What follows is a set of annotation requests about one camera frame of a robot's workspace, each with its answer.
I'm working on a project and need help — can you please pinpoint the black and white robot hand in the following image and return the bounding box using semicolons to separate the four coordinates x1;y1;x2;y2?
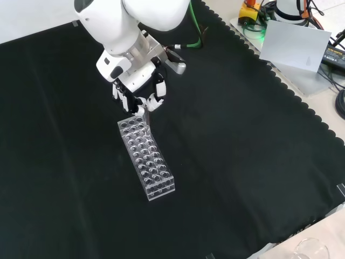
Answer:
96;50;167;116

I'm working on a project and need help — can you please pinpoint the clear glass test tube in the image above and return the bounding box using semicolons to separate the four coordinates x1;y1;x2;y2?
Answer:
142;104;152;138

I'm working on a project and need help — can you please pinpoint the clear plastic test tube rack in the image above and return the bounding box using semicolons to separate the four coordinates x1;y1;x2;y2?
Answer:
117;116;176;202

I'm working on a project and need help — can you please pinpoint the yellow stop button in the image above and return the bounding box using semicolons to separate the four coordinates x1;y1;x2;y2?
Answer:
238;0;261;24

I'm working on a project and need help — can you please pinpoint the black bench cloth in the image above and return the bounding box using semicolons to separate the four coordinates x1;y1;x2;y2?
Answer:
0;0;345;259

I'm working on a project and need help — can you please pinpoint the pale board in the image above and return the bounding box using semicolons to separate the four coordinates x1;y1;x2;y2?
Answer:
258;19;332;73

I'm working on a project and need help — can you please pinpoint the black power adapter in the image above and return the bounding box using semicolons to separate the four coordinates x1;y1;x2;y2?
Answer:
320;44;345;68

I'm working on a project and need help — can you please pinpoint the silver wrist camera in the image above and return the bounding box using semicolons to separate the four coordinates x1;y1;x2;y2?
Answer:
158;50;187;75

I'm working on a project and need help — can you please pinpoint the green cable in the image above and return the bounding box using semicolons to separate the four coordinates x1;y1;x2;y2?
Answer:
172;0;206;51

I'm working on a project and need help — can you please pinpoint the grey metal base plate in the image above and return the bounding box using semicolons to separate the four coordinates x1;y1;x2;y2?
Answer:
229;16;338;97

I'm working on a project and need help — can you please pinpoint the orange cable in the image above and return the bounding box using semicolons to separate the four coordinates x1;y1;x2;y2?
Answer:
298;0;324;29

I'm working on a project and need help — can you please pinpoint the black cable bundle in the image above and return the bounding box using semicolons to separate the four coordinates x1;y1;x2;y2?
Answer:
334;88;345;120

